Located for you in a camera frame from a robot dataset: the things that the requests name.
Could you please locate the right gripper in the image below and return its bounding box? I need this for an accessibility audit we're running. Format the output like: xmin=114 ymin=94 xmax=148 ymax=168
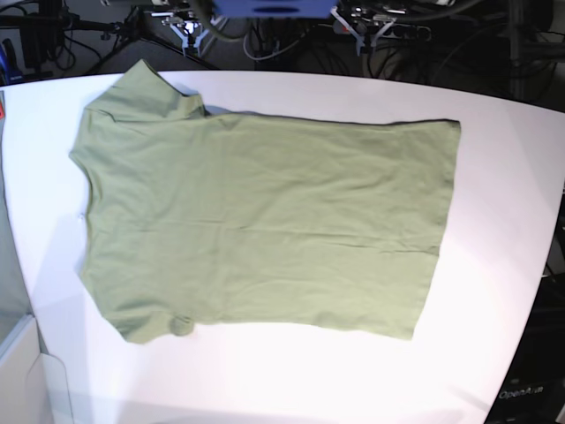
xmin=161 ymin=11 xmax=210 ymax=56

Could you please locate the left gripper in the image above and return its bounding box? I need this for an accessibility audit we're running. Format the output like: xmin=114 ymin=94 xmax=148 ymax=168
xmin=330 ymin=8 xmax=396 ymax=56

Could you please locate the green T-shirt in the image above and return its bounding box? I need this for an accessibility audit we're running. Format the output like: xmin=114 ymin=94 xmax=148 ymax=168
xmin=70 ymin=62 xmax=461 ymax=344

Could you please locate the black power strip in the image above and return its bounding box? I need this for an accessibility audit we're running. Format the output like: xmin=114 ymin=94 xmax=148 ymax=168
xmin=334 ymin=18 xmax=432 ymax=43

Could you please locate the white bin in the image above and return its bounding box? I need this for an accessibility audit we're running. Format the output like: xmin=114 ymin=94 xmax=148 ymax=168
xmin=1 ymin=314 xmax=74 ymax=423

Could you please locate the black OpenArm box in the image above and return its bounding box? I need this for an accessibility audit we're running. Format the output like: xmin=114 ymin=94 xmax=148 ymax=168
xmin=486 ymin=277 xmax=564 ymax=423

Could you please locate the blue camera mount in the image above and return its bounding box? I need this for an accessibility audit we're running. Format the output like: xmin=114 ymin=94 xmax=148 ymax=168
xmin=214 ymin=0 xmax=338 ymax=19

